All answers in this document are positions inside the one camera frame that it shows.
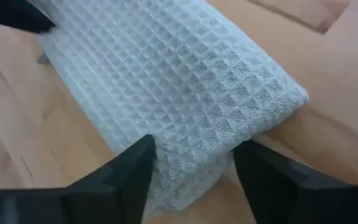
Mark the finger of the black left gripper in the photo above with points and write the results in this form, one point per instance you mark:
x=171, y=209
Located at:
x=11, y=14

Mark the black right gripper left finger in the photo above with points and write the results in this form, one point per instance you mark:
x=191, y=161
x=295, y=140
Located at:
x=104, y=193

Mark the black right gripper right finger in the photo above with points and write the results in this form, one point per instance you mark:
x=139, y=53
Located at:
x=291, y=196

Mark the grey microfiber towel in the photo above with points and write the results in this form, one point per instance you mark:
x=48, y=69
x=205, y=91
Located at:
x=172, y=93

